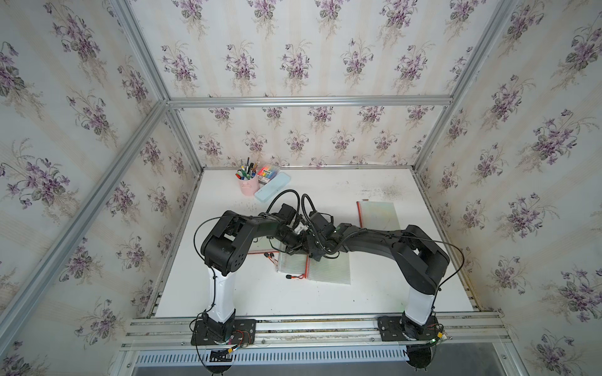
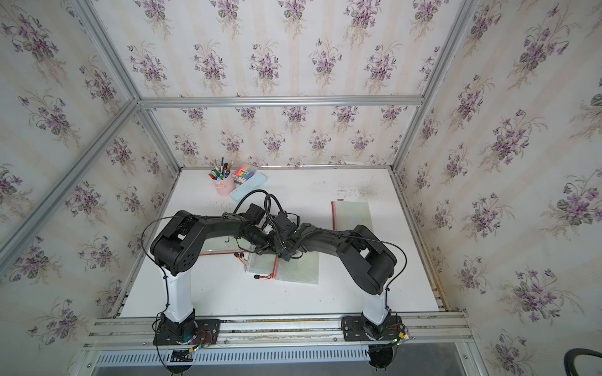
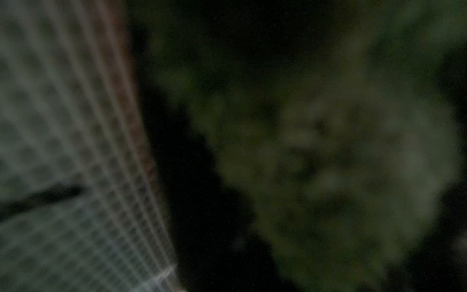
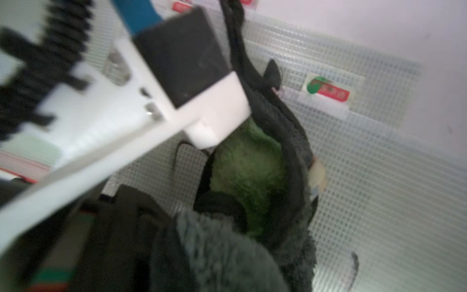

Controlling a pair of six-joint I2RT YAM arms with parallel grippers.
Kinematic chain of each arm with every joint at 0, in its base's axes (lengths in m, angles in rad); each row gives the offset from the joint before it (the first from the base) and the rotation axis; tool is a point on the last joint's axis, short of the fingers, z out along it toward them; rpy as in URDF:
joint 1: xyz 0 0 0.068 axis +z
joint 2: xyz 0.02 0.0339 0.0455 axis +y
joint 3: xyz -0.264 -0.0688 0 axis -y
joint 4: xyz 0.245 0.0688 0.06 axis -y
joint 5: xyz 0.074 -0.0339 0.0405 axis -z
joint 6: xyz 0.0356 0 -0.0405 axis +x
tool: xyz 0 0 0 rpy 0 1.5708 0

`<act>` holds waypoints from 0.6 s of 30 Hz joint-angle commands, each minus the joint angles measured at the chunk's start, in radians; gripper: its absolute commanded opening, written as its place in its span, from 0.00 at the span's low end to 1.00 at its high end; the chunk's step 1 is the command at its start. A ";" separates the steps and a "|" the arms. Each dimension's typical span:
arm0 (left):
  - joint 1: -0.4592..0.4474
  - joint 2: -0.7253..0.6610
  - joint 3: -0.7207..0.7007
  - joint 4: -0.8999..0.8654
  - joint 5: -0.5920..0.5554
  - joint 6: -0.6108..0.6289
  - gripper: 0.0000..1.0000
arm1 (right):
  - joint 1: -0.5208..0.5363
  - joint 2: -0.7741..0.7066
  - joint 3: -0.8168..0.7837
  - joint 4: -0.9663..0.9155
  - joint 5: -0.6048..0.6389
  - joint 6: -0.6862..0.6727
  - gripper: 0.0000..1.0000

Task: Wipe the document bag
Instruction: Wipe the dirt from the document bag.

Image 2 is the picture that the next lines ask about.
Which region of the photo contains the colourful marker box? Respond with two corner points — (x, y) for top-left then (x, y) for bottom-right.
(233, 164), (257, 184)

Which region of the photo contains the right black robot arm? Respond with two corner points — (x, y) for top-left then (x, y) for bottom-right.
(264, 194), (397, 332)

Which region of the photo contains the white ventilation grille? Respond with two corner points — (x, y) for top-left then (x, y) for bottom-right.
(96, 346), (369, 368)

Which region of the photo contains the pink pen cup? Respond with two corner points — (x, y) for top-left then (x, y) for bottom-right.
(213, 175), (236, 197)

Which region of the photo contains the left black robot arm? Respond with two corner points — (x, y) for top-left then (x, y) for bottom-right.
(143, 190), (276, 334)

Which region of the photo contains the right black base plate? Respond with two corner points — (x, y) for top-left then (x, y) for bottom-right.
(341, 313), (406, 342)

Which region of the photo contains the black chair part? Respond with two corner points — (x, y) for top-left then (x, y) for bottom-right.
(563, 348), (601, 376)

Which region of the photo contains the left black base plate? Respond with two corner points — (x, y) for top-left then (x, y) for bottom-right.
(153, 316), (222, 346)

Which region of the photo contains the mesh document bag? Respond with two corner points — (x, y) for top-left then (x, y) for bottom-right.
(331, 201), (373, 230)
(200, 237), (256, 255)
(245, 253), (320, 285)

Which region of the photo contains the aluminium mounting rail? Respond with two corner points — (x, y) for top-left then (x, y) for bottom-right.
(82, 312), (475, 351)

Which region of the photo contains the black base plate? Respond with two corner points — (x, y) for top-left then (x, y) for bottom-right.
(153, 316), (222, 346)
(341, 313), (406, 342)

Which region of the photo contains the light blue pencil case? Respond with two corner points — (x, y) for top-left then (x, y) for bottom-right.
(229, 172), (267, 202)

